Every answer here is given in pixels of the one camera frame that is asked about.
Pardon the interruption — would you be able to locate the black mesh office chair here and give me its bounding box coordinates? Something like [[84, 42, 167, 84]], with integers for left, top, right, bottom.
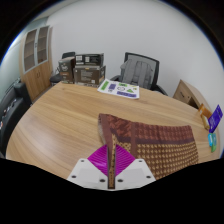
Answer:
[[110, 52, 169, 97]]

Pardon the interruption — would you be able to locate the green box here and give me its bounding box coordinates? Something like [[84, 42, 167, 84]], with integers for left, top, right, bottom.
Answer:
[[211, 132, 218, 154]]

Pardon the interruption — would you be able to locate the large brown cardboard box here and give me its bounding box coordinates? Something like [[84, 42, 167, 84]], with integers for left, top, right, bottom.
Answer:
[[73, 64, 107, 86]]

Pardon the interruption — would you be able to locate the brown patterned towel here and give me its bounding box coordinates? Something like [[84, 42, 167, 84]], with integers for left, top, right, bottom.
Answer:
[[97, 113, 200, 190]]

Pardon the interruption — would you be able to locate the small black visitor chair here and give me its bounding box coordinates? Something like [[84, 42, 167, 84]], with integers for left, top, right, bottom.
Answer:
[[49, 51, 76, 84]]

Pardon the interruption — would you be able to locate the grey backpack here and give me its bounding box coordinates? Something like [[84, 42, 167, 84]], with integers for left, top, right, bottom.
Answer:
[[119, 58, 154, 90]]

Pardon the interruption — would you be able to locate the purple standing card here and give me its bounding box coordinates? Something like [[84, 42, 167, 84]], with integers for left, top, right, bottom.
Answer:
[[208, 104, 224, 134]]

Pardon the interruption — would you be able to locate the orange box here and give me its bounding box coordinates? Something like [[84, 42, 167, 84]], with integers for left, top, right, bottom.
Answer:
[[197, 103, 213, 131]]

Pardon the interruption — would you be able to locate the small blue box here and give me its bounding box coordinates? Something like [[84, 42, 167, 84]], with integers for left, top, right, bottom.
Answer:
[[207, 133, 214, 148]]

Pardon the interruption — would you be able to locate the black sofa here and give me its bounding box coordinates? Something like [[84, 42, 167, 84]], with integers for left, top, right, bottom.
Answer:
[[0, 82, 33, 158]]

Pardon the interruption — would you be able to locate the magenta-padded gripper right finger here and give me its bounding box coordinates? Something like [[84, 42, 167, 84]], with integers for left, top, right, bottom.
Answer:
[[114, 143, 157, 189]]

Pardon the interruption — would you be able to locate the dark brown cardboard box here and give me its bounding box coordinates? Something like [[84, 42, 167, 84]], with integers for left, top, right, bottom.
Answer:
[[58, 56, 76, 84]]

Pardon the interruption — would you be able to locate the low wooden side cabinet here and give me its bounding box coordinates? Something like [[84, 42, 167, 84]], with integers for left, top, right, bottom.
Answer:
[[172, 79, 209, 111]]

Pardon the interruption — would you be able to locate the flat black cardboard box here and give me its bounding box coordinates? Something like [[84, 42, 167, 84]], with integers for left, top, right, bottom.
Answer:
[[74, 53, 105, 67]]

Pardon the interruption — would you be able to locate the printed white paper sheet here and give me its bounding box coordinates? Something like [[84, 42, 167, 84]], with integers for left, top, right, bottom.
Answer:
[[96, 78, 141, 100]]

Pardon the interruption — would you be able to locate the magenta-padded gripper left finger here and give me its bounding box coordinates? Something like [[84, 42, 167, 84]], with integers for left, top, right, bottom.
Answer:
[[66, 143, 112, 190]]

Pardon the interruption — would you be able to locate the wooden cabinet with glass doors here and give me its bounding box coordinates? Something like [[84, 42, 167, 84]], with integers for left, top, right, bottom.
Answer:
[[19, 25, 54, 103]]

